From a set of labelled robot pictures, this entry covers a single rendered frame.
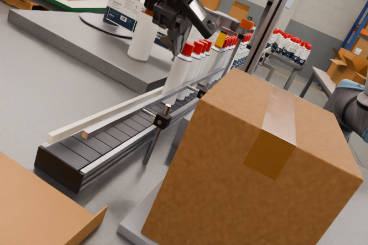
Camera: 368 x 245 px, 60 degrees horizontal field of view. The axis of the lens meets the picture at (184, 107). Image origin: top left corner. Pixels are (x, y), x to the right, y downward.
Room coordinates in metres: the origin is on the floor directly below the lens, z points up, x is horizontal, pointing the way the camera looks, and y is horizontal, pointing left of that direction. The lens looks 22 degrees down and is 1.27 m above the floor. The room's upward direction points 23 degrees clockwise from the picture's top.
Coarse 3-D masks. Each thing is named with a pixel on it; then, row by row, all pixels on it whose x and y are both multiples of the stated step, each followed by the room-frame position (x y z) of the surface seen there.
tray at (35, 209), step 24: (0, 168) 0.45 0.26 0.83; (24, 168) 0.47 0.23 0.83; (0, 192) 0.40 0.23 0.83; (24, 192) 0.42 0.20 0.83; (48, 192) 0.44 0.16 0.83; (0, 216) 0.36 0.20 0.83; (24, 216) 0.38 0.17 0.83; (48, 216) 0.39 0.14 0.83; (72, 216) 0.41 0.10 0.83; (96, 216) 0.40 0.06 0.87; (0, 240) 0.32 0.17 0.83; (24, 240) 0.34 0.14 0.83; (48, 240) 0.35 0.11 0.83; (72, 240) 0.35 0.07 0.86
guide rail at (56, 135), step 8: (160, 88) 0.95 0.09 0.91; (144, 96) 0.84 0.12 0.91; (152, 96) 0.89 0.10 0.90; (120, 104) 0.73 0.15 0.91; (128, 104) 0.75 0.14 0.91; (136, 104) 0.80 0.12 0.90; (104, 112) 0.65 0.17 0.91; (112, 112) 0.68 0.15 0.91; (120, 112) 0.72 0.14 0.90; (80, 120) 0.58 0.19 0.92; (88, 120) 0.59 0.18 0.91; (96, 120) 0.62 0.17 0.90; (64, 128) 0.53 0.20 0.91; (72, 128) 0.54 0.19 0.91; (80, 128) 0.57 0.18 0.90; (48, 136) 0.49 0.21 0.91; (56, 136) 0.50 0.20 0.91; (64, 136) 0.52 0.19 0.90
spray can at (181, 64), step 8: (184, 48) 0.93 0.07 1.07; (192, 48) 0.94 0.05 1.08; (176, 56) 0.93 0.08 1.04; (184, 56) 0.93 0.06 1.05; (176, 64) 0.92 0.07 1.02; (184, 64) 0.92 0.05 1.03; (176, 72) 0.92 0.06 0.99; (184, 72) 0.93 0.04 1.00; (168, 80) 0.93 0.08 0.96; (176, 80) 0.92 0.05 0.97; (168, 88) 0.92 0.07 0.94; (176, 96) 0.94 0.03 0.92
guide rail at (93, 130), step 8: (216, 72) 1.27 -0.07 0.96; (192, 80) 1.01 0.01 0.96; (200, 80) 1.08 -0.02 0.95; (176, 88) 0.88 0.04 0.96; (184, 88) 0.92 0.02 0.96; (160, 96) 0.77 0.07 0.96; (168, 96) 0.81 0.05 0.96; (144, 104) 0.68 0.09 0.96; (152, 104) 0.72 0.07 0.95; (128, 112) 0.61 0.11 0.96; (136, 112) 0.64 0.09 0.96; (112, 120) 0.55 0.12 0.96; (120, 120) 0.58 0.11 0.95; (88, 128) 0.49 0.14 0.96; (96, 128) 0.50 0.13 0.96; (104, 128) 0.52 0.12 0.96; (88, 136) 0.47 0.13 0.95
